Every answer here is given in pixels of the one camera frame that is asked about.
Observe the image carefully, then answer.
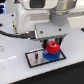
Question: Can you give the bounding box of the black cable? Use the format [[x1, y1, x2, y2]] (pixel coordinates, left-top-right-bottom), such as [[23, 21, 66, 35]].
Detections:
[[0, 29, 37, 40]]

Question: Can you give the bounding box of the beige connector block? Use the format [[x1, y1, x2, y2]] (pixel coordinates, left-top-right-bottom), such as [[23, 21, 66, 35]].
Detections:
[[12, 18, 18, 37]]

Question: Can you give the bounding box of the left metal peg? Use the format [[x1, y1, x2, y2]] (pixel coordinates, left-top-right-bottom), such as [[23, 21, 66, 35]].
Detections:
[[32, 52, 38, 61]]

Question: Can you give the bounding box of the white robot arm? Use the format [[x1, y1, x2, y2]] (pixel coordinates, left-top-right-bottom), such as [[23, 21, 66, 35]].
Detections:
[[16, 0, 84, 40]]

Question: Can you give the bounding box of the black-framed peg base plate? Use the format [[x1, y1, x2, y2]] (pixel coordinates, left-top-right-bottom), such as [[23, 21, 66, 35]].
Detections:
[[25, 48, 66, 68]]

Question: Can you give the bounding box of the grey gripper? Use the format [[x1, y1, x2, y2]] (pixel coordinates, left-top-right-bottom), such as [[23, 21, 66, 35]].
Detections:
[[34, 20, 72, 46]]

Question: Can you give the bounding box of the red gear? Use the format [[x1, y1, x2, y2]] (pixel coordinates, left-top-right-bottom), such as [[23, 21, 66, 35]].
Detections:
[[46, 41, 60, 54]]

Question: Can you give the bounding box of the blue gear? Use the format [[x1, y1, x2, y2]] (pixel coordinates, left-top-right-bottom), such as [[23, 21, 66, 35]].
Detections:
[[43, 49, 60, 61]]

